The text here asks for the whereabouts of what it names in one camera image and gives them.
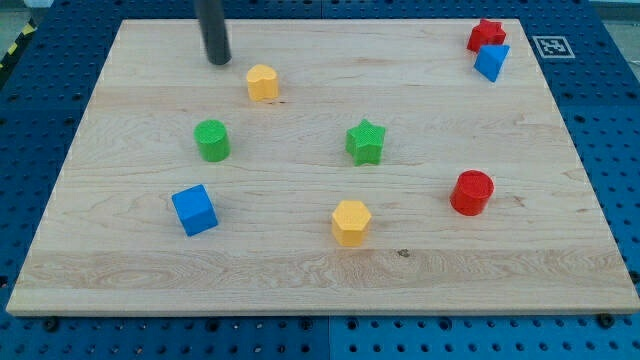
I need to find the red cylinder block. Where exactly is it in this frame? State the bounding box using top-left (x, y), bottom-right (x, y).
top-left (449, 170), bottom-right (495, 216)

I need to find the white fiducial marker tag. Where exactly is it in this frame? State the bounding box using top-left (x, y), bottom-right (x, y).
top-left (532, 35), bottom-right (575, 59)

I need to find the blue triangle block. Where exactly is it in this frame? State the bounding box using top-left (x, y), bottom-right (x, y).
top-left (474, 44), bottom-right (511, 82)

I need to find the yellow black hazard tape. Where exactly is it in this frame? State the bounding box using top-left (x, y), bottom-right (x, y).
top-left (1, 19), bottom-right (37, 71)

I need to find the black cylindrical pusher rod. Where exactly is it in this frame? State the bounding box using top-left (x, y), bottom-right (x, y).
top-left (194, 0), bottom-right (232, 66)

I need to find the yellow heart block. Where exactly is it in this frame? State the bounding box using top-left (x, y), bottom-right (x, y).
top-left (246, 64), bottom-right (279, 101)

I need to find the blue cube block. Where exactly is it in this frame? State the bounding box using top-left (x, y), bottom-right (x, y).
top-left (171, 184), bottom-right (218, 236)

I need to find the green star block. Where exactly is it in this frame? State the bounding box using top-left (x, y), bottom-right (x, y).
top-left (345, 119), bottom-right (386, 166)

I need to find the light wooden board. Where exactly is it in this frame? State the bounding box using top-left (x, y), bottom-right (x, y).
top-left (7, 19), bottom-right (639, 317)

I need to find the green cylinder block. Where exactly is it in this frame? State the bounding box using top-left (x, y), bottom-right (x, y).
top-left (194, 119), bottom-right (231, 162)

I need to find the yellow hexagon block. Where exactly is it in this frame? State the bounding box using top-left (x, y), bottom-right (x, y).
top-left (331, 200), bottom-right (372, 247)

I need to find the red star block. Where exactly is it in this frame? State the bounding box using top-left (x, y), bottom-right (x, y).
top-left (467, 19), bottom-right (507, 52)

